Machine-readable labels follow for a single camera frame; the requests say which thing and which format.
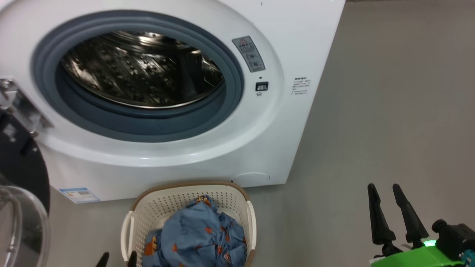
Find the metal door hinge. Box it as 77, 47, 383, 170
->
0, 79, 54, 138

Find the black round glass washer door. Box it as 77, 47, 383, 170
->
0, 78, 50, 267

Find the blue energy label sticker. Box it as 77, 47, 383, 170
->
59, 187, 101, 204

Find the round white filter cover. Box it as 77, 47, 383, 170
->
232, 172, 270, 188

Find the grey warning sticker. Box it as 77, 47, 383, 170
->
232, 36, 266, 73

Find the white front-load washing machine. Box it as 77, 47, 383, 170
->
0, 0, 346, 204

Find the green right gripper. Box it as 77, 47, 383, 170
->
367, 183, 466, 267

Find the grey rubber door seal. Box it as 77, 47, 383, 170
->
31, 10, 245, 143

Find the steel washer drum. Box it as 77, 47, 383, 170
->
60, 31, 225, 109

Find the cream perforated laundry basket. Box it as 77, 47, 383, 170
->
120, 181, 257, 267

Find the small printed text label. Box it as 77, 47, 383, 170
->
291, 77, 311, 96

